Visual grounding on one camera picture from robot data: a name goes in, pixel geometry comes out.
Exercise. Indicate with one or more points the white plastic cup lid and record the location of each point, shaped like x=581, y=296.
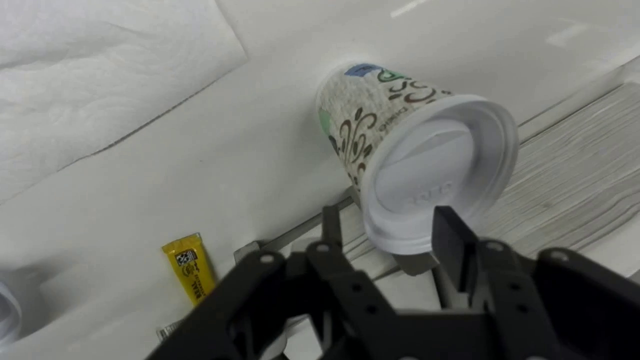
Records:
x=430, y=165

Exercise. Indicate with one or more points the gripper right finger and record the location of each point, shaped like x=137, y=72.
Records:
x=550, y=300

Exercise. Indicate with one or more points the printed paper cup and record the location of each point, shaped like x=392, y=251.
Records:
x=360, y=115

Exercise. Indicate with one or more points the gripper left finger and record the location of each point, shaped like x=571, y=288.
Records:
x=280, y=300

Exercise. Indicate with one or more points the white paper towel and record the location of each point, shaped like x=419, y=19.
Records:
x=100, y=75

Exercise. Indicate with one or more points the yellow sachet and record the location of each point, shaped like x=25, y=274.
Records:
x=190, y=270

